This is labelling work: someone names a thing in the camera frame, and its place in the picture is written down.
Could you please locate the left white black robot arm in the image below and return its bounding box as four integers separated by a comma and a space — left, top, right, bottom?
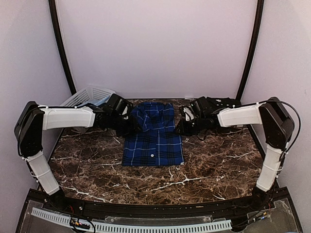
14, 94, 142, 212

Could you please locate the left black frame post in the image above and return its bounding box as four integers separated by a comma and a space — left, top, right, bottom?
48, 0, 77, 95

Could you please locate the black frame post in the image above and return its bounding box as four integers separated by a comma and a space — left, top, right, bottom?
236, 0, 264, 101
48, 0, 77, 95

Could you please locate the light blue shirt in basket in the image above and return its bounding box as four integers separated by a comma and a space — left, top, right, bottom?
92, 96, 110, 107

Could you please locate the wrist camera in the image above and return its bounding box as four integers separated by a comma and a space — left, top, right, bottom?
121, 102, 134, 119
180, 106, 195, 121

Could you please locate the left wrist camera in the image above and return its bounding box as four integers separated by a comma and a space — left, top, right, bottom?
121, 102, 134, 119

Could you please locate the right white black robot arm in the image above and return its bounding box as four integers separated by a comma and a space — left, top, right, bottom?
175, 97, 295, 193

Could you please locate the white plastic mesh basket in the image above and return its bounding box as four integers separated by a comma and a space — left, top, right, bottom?
61, 85, 116, 107

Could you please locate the folded black shirt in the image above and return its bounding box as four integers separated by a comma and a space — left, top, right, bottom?
206, 97, 242, 109

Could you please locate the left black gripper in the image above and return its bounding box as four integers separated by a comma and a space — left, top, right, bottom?
110, 114, 143, 138

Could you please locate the white slotted cable duct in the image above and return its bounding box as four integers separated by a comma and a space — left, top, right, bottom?
31, 207, 232, 233

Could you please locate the blue plaid long sleeve shirt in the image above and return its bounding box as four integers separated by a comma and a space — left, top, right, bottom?
122, 102, 184, 166

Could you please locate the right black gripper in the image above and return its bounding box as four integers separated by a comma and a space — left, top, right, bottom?
173, 115, 205, 136

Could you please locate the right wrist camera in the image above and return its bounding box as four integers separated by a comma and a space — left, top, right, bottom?
180, 106, 195, 121

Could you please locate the right black frame post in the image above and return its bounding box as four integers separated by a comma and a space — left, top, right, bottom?
236, 0, 264, 101

